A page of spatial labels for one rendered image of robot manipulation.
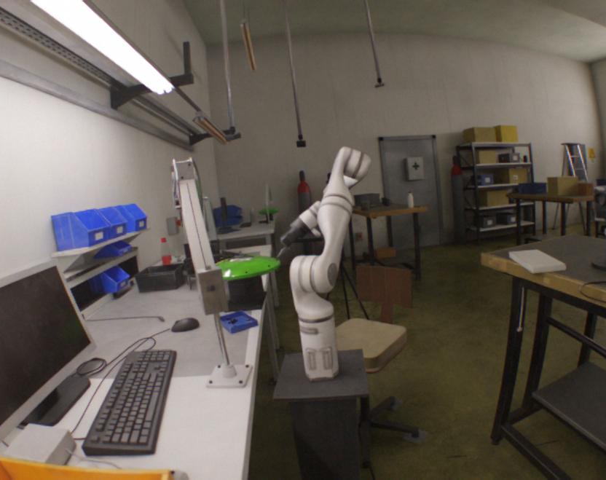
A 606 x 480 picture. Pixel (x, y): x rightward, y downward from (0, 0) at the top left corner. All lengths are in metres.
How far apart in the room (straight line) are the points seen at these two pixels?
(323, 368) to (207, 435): 0.36
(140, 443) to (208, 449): 0.13
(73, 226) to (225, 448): 1.24
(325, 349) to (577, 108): 9.33
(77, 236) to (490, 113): 7.25
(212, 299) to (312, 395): 0.34
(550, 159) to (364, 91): 4.68
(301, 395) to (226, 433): 0.26
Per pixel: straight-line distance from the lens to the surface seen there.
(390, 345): 1.56
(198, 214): 0.90
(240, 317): 1.24
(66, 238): 1.67
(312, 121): 6.12
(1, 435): 0.82
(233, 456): 0.64
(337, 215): 0.89
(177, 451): 0.68
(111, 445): 0.72
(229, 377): 0.85
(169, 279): 1.79
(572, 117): 9.48
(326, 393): 0.86
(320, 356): 0.88
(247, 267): 1.27
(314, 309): 0.83
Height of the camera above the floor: 1.35
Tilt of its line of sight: 9 degrees down
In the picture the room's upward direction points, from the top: 6 degrees counter-clockwise
